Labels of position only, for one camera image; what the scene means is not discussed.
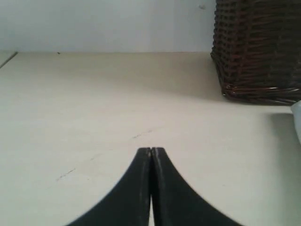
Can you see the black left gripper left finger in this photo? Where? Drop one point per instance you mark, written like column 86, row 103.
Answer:
column 128, row 203

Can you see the dark brown wicker basket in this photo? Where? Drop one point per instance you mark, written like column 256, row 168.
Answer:
column 257, row 50

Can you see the white t-shirt with red logo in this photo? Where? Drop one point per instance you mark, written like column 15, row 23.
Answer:
column 296, row 110

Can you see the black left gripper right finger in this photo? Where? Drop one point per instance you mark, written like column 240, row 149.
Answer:
column 174, row 202

